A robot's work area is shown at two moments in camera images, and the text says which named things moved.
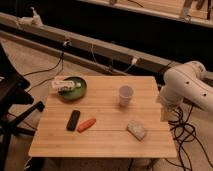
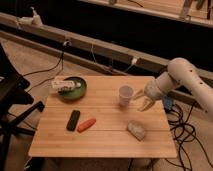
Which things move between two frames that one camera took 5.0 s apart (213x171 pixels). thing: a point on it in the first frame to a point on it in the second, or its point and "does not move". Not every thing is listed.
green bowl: (76, 93) does not move
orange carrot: (85, 124) does not move
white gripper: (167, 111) to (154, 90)
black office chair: (13, 102) does not move
